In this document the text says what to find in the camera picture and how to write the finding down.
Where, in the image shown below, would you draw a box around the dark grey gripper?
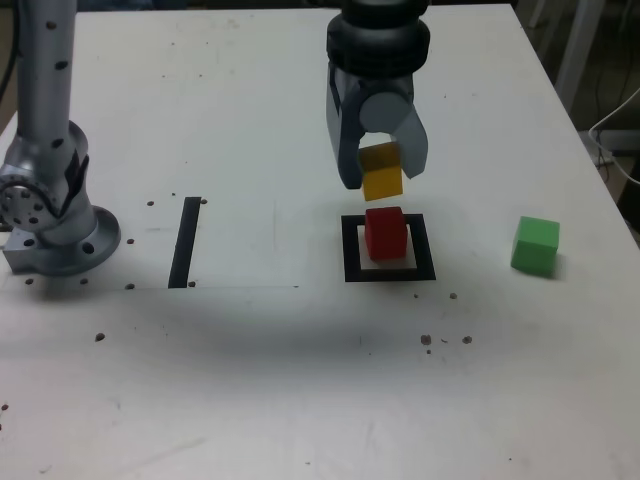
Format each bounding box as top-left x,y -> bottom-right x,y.
326,63 -> 431,191

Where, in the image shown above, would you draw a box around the yellow cube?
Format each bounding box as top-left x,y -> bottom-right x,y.
358,142 -> 405,203

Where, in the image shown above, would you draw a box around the red cube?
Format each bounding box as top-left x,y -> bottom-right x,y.
363,205 -> 407,261

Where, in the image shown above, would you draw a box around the green cube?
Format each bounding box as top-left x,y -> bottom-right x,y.
509,215 -> 561,277

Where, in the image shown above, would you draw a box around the black tape square outline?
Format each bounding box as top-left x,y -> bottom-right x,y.
340,213 -> 437,284

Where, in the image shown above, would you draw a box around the thin white furniture legs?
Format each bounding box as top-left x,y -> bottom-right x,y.
527,0 -> 571,61

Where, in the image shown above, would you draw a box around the black tape strip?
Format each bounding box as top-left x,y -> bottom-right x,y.
167,196 -> 203,290

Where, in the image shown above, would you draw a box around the thick white furniture leg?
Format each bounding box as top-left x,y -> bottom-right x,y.
554,0 -> 609,109

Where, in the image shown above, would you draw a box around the white cable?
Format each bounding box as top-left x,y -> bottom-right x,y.
588,89 -> 640,184

